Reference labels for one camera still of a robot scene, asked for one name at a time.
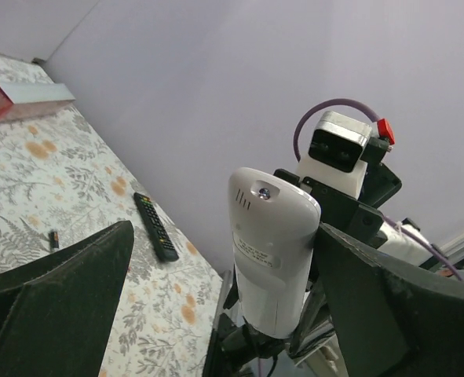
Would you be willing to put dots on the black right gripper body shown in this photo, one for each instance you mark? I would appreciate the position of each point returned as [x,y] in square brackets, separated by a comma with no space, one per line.
[236,344]

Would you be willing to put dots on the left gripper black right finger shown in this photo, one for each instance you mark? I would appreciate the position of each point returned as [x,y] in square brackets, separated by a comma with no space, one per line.
[391,318]

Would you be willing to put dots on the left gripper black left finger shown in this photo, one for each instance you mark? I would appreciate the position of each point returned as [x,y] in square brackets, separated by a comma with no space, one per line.
[56,312]

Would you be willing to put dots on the white remote control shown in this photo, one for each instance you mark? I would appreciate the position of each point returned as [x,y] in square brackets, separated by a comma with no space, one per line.
[273,225]

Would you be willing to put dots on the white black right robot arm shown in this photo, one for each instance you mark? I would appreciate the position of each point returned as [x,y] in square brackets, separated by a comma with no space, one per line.
[412,245]

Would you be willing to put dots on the black TV remote control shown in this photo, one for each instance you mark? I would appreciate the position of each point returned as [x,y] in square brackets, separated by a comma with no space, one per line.
[163,246]

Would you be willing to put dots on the black AAA battery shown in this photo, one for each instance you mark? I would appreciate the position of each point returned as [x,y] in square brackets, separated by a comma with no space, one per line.
[54,241]

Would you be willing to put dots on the red silver long box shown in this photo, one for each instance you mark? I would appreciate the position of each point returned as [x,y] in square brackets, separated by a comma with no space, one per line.
[20,100]

